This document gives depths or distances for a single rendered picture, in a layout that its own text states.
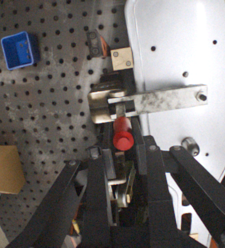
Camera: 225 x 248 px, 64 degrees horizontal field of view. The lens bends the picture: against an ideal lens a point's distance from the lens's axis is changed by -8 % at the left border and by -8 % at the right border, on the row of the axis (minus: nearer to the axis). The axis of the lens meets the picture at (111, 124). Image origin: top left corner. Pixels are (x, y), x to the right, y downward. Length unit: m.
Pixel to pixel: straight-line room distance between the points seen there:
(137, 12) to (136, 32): 0.04
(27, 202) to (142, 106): 0.84
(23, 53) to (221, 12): 0.62
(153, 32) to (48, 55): 0.43
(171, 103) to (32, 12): 0.59
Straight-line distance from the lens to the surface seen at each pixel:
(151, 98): 0.33
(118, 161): 0.46
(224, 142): 0.51
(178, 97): 0.34
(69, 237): 0.53
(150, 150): 0.16
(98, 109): 0.36
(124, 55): 0.33
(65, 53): 0.72
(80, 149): 0.79
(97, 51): 0.20
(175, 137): 0.45
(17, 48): 0.78
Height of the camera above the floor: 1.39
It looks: 70 degrees down
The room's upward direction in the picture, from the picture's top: 176 degrees counter-clockwise
